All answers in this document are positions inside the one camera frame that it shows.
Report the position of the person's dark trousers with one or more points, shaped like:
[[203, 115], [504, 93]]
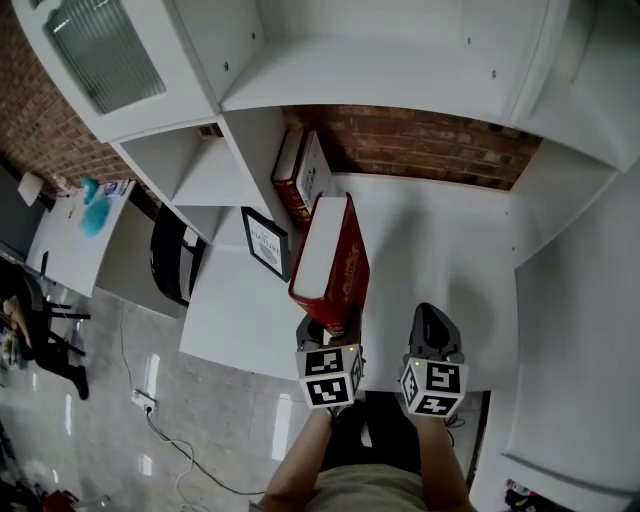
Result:
[[380, 440]]

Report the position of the teal fluffy object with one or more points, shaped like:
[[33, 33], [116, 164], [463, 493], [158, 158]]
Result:
[[95, 215]]

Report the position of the black metal chair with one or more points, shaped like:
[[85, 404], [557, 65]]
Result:
[[55, 315]]

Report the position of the printed magazine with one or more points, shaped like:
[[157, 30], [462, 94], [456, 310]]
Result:
[[114, 188]]

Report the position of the tall white cabinet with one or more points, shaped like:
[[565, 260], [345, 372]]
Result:
[[575, 350]]

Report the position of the person's right forearm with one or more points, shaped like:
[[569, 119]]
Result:
[[445, 465]]

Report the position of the black framed picture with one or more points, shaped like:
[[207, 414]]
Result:
[[265, 242]]

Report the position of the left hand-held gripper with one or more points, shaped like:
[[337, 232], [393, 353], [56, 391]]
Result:
[[325, 372]]

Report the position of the white power strip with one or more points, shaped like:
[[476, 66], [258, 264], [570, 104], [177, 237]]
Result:
[[145, 400]]

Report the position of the red hardcover book gold print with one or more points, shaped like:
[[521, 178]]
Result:
[[345, 265]]

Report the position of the red metal box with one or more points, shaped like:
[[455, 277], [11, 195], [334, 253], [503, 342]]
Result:
[[60, 500]]

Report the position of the black phone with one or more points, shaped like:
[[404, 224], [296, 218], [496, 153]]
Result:
[[44, 264]]

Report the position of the dark red book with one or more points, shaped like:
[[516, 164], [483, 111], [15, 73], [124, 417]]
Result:
[[287, 170]]

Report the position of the white table lamp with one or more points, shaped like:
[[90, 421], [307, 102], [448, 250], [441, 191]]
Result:
[[31, 187]]

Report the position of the black round-backed chair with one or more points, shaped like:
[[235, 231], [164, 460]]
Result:
[[167, 260]]

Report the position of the person's left forearm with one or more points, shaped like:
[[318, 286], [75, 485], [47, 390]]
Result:
[[297, 465]]

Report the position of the person's beige shirt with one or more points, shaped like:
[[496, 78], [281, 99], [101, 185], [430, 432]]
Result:
[[370, 492]]

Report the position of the white desk with hutch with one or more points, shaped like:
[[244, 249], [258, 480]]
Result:
[[440, 260]]

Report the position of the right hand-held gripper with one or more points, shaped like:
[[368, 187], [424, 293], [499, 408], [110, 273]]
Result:
[[435, 387]]

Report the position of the grey metal cabinet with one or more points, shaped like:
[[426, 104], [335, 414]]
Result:
[[15, 215]]

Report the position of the white paperback book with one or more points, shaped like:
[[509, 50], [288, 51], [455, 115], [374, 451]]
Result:
[[312, 170]]

